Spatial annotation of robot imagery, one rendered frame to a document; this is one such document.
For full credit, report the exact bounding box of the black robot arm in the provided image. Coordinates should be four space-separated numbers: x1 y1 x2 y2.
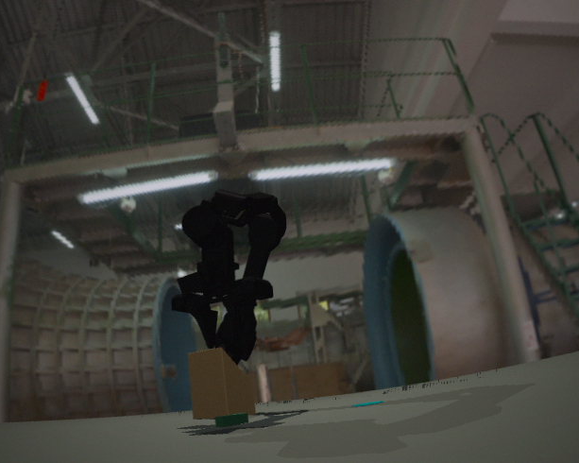
177 190 286 365

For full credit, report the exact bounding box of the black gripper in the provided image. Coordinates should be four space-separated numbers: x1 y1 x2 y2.
172 253 273 349

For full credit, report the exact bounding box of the dark green rectangular post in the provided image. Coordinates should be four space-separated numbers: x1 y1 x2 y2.
214 413 248 427

